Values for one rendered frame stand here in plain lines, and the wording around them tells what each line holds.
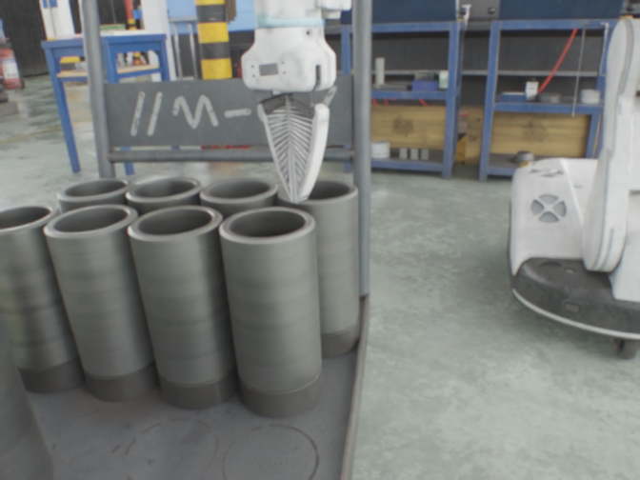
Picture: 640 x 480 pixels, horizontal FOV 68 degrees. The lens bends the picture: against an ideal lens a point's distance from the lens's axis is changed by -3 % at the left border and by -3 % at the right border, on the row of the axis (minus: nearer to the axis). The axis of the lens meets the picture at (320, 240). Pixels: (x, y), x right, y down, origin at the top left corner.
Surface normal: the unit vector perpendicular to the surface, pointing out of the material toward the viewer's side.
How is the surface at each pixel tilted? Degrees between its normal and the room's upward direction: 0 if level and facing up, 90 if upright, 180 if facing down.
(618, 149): 65
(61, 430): 0
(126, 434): 0
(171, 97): 82
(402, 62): 90
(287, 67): 90
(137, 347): 90
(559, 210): 38
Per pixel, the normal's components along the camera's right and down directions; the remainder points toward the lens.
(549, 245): -0.20, -0.49
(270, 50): -0.51, 0.42
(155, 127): -0.15, 0.26
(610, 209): -0.27, -0.03
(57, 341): 0.67, 0.27
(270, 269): 0.15, 0.39
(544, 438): -0.04, -0.92
